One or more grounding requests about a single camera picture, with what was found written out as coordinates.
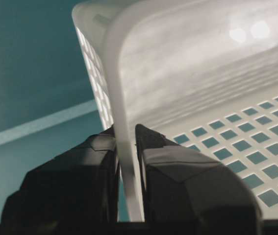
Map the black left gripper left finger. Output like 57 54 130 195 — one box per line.
0 127 119 223

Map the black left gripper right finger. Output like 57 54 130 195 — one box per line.
135 124 262 222

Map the white perforated plastic basket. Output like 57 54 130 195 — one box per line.
72 0 278 221

